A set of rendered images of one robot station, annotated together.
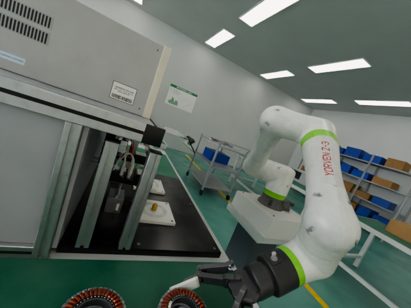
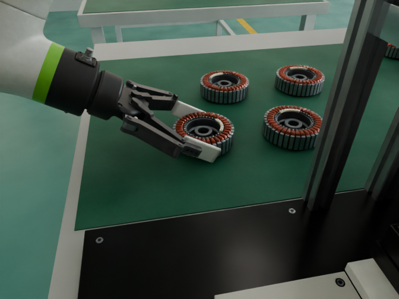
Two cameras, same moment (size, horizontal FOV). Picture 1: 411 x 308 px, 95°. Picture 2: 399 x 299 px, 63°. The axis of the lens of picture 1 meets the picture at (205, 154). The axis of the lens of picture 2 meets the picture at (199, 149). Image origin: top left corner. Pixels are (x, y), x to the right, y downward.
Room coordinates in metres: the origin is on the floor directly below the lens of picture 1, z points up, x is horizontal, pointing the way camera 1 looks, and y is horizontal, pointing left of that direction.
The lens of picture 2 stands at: (0.82, 0.04, 1.11)
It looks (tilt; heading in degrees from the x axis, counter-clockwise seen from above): 37 degrees down; 195
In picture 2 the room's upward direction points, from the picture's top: straight up
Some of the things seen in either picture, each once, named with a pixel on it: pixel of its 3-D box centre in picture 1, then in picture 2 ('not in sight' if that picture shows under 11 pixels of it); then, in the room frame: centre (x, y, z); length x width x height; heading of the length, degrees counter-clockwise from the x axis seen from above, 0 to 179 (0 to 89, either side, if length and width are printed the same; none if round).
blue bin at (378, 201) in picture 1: (383, 203); not in sight; (4.93, -4.80, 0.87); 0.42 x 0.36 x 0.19; 117
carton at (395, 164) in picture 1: (397, 165); not in sight; (5.04, -4.76, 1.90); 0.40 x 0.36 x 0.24; 117
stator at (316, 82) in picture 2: not in sight; (298, 79); (0.06, 0.09, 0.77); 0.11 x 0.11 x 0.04
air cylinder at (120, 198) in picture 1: (114, 200); not in sight; (0.62, 0.24, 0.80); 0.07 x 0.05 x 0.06; 25
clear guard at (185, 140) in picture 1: (161, 133); not in sight; (0.95, 0.25, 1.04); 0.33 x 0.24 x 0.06; 115
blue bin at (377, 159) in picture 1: (375, 160); not in sight; (5.48, -4.54, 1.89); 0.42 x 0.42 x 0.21; 23
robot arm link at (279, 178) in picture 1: (277, 179); not in sight; (1.09, -0.45, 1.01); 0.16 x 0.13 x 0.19; 78
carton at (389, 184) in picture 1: (385, 183); not in sight; (5.09, -4.73, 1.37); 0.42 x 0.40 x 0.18; 26
